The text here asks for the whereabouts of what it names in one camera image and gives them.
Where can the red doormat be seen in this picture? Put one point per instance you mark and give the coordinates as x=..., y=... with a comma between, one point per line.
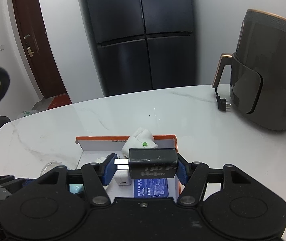
x=59, y=101

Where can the black plug adapter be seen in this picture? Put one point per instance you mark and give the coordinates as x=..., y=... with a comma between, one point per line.
x=149, y=163

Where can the orange-rimmed white cardboard tray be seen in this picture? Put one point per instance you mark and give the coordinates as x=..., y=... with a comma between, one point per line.
x=95, y=149

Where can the dark grey air fryer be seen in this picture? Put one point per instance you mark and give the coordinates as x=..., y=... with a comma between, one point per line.
x=258, y=70

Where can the white plug-in vaporizer green button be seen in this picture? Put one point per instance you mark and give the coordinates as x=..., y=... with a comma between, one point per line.
x=140, y=139

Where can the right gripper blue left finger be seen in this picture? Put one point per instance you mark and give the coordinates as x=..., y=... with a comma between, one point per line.
x=96, y=177

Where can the dark brown door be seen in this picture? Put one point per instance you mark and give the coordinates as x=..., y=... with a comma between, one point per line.
x=33, y=35

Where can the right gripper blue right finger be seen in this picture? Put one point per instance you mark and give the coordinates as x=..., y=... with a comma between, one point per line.
x=193, y=176

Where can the teal bandage box cartoon cat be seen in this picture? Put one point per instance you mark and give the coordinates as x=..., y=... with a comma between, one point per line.
x=76, y=188

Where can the black refrigerator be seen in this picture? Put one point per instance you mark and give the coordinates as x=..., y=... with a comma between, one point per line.
x=140, y=45

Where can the small white USB charger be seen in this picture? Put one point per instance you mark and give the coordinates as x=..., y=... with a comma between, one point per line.
x=122, y=178

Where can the blue box with barcode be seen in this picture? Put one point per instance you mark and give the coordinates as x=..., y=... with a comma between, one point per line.
x=150, y=188

